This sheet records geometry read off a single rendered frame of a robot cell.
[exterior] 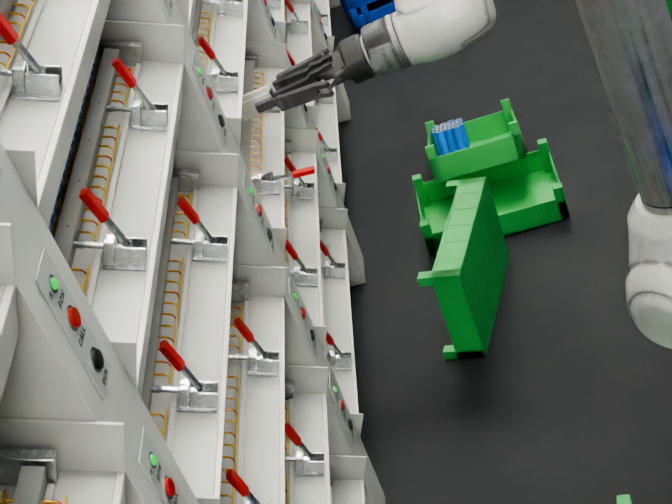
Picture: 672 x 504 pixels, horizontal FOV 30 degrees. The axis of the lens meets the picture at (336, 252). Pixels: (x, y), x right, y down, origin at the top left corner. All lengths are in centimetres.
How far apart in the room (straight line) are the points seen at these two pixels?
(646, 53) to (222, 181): 56
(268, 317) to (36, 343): 83
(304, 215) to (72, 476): 132
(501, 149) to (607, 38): 112
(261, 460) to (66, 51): 57
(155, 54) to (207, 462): 55
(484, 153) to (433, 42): 71
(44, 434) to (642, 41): 89
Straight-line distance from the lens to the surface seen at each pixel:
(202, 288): 147
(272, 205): 195
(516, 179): 278
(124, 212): 128
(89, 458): 99
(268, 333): 169
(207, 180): 165
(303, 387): 186
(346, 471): 198
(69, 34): 123
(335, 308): 232
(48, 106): 110
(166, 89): 151
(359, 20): 360
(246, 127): 210
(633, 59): 156
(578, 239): 256
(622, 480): 208
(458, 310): 228
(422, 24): 197
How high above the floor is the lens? 153
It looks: 34 degrees down
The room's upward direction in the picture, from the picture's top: 21 degrees counter-clockwise
